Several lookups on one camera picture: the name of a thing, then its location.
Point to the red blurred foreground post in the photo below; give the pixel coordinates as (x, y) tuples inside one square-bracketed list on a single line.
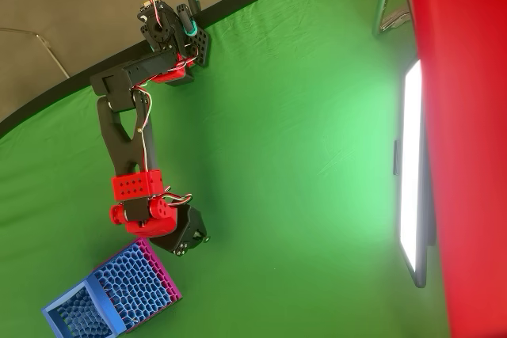
[(467, 156)]

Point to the blue mesh basket magenta base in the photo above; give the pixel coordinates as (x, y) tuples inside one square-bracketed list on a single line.
[(130, 278)]

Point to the green table cloth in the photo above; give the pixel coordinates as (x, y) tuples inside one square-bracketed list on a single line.
[(277, 156)]

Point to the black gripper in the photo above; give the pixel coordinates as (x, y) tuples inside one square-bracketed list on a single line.
[(189, 232)]

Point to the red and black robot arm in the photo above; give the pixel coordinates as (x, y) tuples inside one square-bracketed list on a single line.
[(126, 144)]

